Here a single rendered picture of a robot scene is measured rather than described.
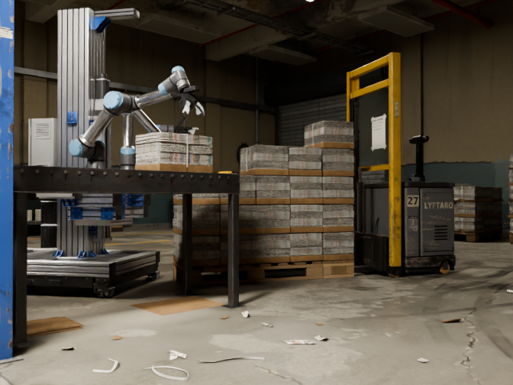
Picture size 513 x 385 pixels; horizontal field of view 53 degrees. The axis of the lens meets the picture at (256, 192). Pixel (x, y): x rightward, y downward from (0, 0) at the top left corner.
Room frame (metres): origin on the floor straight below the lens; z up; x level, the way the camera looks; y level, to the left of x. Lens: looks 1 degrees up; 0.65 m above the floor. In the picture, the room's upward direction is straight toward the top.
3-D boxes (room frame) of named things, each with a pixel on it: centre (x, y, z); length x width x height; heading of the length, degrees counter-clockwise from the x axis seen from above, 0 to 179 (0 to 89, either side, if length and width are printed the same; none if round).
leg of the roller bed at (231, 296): (3.15, 0.14, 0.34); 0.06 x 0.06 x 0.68; 41
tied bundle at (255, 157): (4.26, -0.06, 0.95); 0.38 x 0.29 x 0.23; 20
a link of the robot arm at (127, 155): (4.07, 1.01, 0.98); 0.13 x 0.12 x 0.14; 14
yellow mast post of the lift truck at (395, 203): (4.29, -1.14, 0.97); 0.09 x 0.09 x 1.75; 20
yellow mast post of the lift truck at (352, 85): (4.91, -0.91, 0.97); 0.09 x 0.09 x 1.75; 20
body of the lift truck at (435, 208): (4.73, -1.37, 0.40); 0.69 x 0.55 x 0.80; 20
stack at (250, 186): (4.21, 0.07, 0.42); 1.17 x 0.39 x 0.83; 110
